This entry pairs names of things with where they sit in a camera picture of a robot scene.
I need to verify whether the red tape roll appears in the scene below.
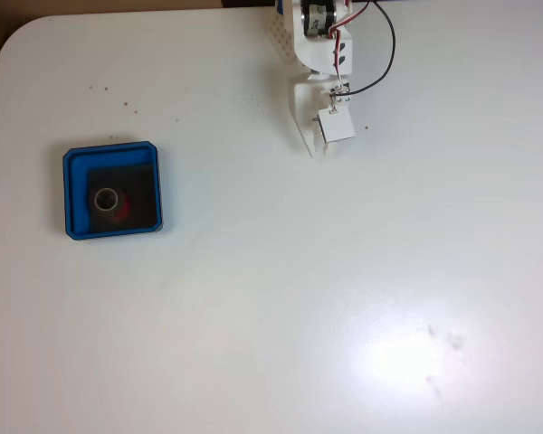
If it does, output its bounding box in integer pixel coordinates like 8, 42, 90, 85
92, 185, 133, 223

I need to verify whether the white square camera box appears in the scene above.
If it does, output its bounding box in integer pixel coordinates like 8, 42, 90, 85
317, 107, 357, 145

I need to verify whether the red and white servo cable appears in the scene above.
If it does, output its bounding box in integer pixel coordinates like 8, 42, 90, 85
327, 0, 373, 91

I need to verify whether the black foam insert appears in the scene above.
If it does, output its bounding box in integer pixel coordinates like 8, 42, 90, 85
86, 163, 160, 230

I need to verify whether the blue plastic box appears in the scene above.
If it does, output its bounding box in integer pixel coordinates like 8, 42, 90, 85
62, 140, 165, 241

